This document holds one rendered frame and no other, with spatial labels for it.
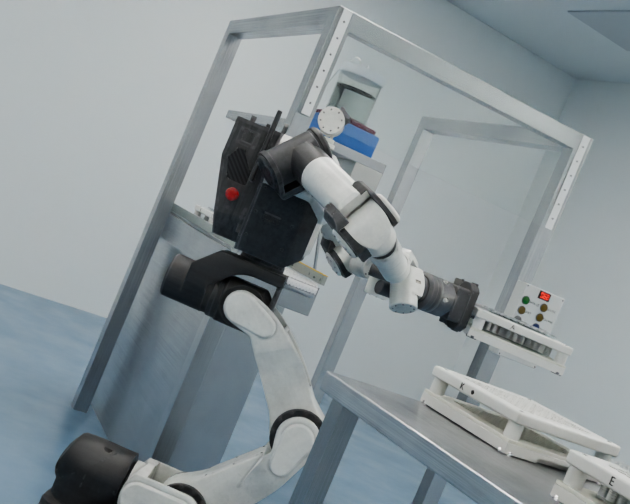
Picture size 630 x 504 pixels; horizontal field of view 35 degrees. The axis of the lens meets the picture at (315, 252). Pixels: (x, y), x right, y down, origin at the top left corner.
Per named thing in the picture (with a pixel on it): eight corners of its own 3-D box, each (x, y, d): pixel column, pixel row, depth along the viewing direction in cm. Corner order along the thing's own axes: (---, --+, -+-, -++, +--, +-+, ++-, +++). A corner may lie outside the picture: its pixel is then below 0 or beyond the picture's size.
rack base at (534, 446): (419, 400, 177) (424, 388, 177) (515, 432, 189) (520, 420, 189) (503, 453, 156) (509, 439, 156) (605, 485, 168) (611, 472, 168)
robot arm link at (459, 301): (464, 279, 243) (428, 264, 237) (488, 288, 235) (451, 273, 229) (445, 326, 243) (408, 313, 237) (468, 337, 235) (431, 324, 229)
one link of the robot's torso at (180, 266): (155, 296, 243) (183, 230, 243) (164, 293, 256) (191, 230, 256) (259, 341, 243) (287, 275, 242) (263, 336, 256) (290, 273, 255)
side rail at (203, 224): (250, 257, 308) (254, 247, 308) (246, 255, 308) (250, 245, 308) (158, 202, 429) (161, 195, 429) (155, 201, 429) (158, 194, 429)
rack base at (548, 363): (541, 362, 259) (545, 354, 259) (562, 376, 235) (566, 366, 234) (455, 326, 260) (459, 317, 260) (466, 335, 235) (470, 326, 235)
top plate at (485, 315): (549, 345, 259) (552, 338, 259) (570, 356, 234) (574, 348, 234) (463, 308, 260) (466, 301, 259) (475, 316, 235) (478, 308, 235)
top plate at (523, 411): (430, 374, 177) (434, 364, 177) (525, 408, 189) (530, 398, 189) (515, 424, 156) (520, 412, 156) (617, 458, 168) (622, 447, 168)
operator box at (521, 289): (535, 369, 338) (565, 299, 338) (497, 354, 332) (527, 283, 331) (525, 364, 344) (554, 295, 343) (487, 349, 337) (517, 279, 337)
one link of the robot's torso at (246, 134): (182, 233, 233) (242, 93, 232) (204, 234, 267) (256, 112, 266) (298, 282, 232) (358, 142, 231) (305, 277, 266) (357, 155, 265)
